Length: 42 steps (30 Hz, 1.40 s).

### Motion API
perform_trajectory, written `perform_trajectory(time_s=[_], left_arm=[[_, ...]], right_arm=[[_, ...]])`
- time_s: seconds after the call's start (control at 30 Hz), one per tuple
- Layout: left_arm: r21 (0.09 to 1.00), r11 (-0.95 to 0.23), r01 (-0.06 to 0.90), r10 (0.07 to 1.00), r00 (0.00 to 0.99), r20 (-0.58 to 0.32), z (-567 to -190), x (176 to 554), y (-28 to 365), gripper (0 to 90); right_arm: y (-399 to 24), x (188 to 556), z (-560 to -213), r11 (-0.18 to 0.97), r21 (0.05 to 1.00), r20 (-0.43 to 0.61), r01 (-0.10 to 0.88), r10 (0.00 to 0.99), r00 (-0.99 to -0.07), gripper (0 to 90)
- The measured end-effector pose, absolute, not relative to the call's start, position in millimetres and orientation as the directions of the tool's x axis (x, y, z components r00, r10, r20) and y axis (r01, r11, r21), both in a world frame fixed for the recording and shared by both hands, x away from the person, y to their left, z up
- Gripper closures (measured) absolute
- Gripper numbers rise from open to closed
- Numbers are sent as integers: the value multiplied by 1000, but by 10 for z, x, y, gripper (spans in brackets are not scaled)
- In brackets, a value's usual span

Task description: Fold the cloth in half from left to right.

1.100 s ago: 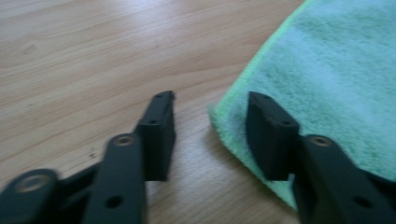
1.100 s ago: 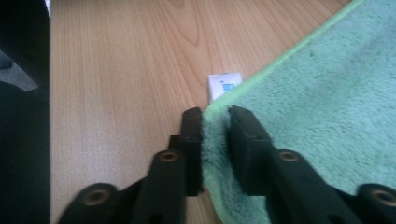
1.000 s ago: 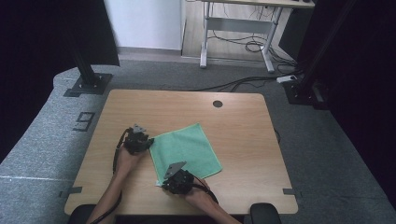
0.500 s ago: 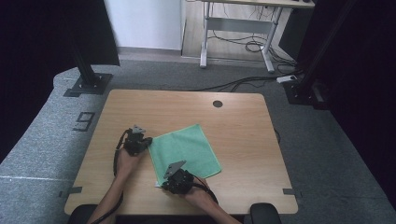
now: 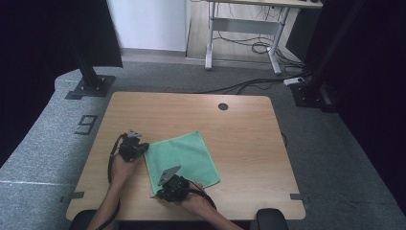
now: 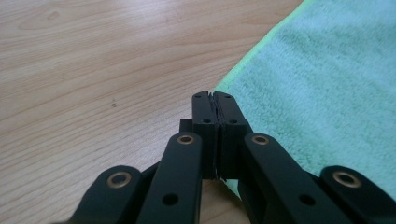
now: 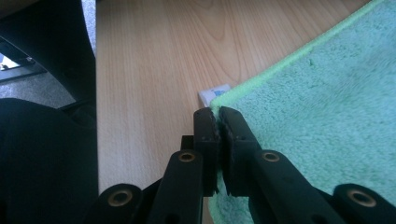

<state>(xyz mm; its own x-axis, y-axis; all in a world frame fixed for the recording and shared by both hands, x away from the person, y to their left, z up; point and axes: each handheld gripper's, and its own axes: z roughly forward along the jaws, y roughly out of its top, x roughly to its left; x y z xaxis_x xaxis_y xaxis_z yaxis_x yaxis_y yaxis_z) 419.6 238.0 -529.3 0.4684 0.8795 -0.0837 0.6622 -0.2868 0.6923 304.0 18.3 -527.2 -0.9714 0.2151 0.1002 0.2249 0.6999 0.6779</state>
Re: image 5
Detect dark curtain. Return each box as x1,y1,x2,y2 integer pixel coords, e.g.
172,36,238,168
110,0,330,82
0,0,124,169
303,0,406,207

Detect white frame desk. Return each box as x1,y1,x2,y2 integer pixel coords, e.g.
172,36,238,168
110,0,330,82
191,0,324,77

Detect grey carpet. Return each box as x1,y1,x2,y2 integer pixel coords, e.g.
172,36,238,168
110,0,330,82
0,60,406,230

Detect green microfibre cloth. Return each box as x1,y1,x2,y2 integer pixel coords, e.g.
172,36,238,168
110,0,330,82
143,129,222,198

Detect hand-held gripper black cable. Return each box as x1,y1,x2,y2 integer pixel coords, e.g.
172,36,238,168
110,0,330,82
187,179,218,211
95,133,127,230

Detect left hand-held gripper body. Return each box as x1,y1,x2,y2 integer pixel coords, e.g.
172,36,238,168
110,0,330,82
118,128,144,163

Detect white power strip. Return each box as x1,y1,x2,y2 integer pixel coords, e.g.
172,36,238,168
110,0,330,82
282,76,306,87

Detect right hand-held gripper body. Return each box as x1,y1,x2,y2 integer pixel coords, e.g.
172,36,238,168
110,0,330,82
158,165,192,203

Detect black floor cables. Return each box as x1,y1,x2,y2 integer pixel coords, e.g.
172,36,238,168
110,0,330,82
196,77,288,96

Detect left hand-held gripper black cable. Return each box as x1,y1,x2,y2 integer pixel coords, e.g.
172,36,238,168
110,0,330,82
95,133,127,230

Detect black tape floor mark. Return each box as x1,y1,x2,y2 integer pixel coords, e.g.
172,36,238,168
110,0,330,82
74,114,99,136

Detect person's left hand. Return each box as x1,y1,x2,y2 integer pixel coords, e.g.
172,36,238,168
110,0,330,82
109,154,140,187

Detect tangled black cables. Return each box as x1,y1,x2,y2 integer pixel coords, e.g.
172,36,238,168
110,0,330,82
213,6,305,70

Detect person's right hand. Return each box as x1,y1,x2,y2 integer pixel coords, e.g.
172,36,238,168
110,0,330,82
183,182,212,216

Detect grey tape strip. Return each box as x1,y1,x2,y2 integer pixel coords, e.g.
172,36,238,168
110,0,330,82
59,191,86,204
289,193,311,204

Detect black chair armrest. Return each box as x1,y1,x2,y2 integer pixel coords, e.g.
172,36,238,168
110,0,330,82
256,207,290,230
69,209,100,230

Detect black metal stand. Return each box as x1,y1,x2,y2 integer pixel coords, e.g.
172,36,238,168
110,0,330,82
289,0,367,113
64,44,117,101

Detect right hand-held gripper black cable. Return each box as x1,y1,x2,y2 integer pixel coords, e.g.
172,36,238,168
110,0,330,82
187,179,218,211

